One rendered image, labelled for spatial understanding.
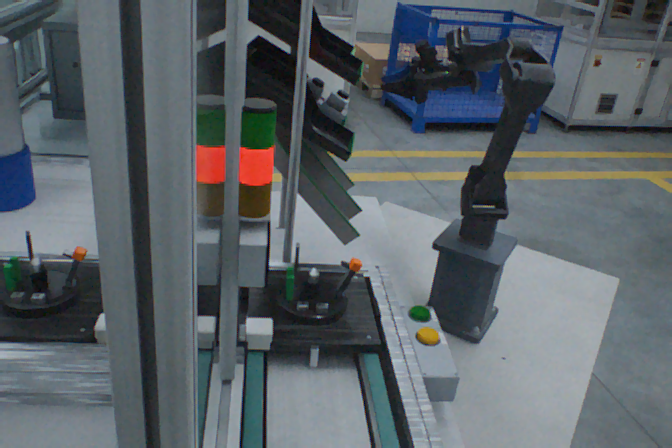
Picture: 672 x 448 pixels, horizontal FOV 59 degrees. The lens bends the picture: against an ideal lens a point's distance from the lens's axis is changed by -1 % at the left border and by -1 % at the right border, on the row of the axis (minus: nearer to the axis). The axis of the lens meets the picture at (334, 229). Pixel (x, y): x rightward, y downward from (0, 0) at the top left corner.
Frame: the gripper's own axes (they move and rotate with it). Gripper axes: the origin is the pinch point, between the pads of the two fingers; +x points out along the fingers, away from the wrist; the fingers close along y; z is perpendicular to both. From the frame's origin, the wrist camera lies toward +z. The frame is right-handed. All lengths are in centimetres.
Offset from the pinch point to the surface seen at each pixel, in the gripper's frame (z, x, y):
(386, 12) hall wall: -117, 21, -857
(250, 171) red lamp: 8, 19, 65
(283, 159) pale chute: -7.9, 24.4, 21.3
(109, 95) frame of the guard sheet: 33, 6, 121
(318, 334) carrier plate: -30, 17, 52
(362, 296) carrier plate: -32, 10, 38
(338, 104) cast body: -3.7, 13.8, 0.3
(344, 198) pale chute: -24.0, 14.6, 9.0
